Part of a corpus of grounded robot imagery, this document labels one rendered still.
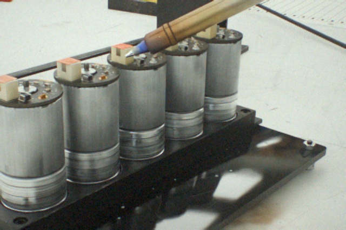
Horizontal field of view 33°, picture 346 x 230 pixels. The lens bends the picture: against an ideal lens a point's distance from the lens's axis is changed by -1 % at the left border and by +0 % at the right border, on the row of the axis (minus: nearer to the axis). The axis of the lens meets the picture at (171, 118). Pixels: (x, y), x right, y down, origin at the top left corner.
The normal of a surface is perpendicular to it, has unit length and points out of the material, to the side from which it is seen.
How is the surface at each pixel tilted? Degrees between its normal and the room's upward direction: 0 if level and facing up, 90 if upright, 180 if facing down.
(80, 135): 90
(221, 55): 90
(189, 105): 90
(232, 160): 0
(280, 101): 0
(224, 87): 90
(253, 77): 0
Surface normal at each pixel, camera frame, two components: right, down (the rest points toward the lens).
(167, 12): -0.48, 0.33
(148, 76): 0.38, 0.37
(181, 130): 0.13, 0.39
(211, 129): 0.03, -0.92
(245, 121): 0.76, 0.27
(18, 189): -0.22, 0.37
